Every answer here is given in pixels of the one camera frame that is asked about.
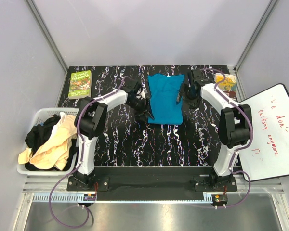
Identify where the black t-shirt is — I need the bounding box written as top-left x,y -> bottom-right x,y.
24,115 -> 78,172

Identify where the Brideshead Revisited paperback book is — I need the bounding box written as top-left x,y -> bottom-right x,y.
218,74 -> 237,101

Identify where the green Treehouse paperback book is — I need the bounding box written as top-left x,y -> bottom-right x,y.
68,70 -> 92,100

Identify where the blue t-shirt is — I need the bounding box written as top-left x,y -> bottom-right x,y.
148,74 -> 184,125

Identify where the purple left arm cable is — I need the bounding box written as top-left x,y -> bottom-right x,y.
48,76 -> 131,229

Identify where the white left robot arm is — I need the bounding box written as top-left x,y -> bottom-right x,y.
73,76 -> 154,191

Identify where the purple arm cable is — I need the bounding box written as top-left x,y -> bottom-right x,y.
199,68 -> 253,209
48,76 -> 131,229

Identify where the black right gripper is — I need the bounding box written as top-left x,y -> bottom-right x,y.
176,83 -> 201,110

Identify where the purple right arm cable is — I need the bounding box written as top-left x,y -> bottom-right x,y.
199,68 -> 253,209

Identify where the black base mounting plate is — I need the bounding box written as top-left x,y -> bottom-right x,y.
67,167 -> 237,204

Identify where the white whiteboard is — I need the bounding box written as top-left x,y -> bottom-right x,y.
239,84 -> 289,181

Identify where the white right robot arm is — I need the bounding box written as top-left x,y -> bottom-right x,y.
177,69 -> 253,191

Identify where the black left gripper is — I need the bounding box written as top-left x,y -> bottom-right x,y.
127,97 -> 154,122

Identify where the cream t-shirt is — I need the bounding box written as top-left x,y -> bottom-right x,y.
18,112 -> 78,170

